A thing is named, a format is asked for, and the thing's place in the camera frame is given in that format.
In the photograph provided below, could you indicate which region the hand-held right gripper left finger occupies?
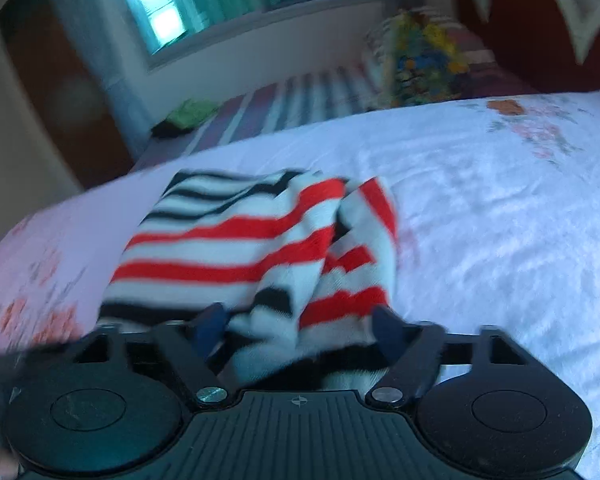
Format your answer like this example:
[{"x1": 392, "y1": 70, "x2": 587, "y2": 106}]
[{"x1": 74, "y1": 302, "x2": 231, "y2": 405}]

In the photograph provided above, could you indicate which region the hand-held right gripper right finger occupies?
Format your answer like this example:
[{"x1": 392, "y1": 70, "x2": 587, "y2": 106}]
[{"x1": 369, "y1": 305, "x2": 527, "y2": 405}]

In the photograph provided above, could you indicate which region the red black white striped sweater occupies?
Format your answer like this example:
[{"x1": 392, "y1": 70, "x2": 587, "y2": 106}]
[{"x1": 97, "y1": 169, "x2": 452, "y2": 392}]

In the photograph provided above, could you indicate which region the pink floral bed sheet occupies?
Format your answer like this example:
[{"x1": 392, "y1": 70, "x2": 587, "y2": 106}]
[{"x1": 0, "y1": 87, "x2": 600, "y2": 480}]

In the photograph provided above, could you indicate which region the dark cloth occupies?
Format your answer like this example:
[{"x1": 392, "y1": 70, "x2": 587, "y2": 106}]
[{"x1": 150, "y1": 120, "x2": 197, "y2": 139}]

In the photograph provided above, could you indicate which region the green cloth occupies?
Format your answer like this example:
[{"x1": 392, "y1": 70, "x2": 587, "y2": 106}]
[{"x1": 167, "y1": 98, "x2": 222, "y2": 129}]

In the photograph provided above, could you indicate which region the striped mattress cover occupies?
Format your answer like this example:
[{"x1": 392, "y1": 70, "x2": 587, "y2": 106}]
[{"x1": 135, "y1": 7, "x2": 537, "y2": 171}]

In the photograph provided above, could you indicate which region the colourful patterned pillow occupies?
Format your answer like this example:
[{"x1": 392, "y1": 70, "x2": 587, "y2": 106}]
[{"x1": 364, "y1": 9, "x2": 472, "y2": 109}]

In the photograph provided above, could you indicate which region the brown wooden door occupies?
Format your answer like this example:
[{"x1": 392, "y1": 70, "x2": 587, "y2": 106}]
[{"x1": 0, "y1": 0, "x2": 137, "y2": 188}]

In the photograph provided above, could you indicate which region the grey curtain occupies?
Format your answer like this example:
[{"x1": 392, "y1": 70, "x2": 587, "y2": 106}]
[{"x1": 39, "y1": 0, "x2": 153, "y2": 161}]

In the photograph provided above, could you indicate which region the window with teal glass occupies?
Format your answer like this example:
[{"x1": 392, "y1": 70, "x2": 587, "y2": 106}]
[{"x1": 112, "y1": 0, "x2": 397, "y2": 70}]

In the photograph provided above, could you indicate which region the dark red arched headboard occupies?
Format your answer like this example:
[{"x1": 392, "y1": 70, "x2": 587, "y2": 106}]
[{"x1": 454, "y1": 0, "x2": 600, "y2": 97}]

